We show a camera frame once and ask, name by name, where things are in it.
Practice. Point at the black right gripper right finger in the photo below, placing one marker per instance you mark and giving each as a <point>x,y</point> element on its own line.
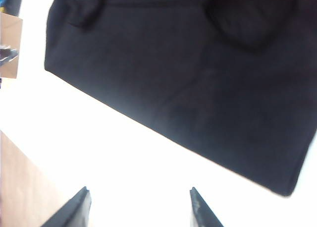
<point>201,212</point>

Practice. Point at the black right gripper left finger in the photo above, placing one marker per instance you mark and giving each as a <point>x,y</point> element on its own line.
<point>74,209</point>

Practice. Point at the black polo T-shirt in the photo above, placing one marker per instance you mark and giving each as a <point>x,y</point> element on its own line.
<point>173,75</point>

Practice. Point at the tan cardboard box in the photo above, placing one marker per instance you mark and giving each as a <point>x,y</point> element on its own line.
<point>11,33</point>

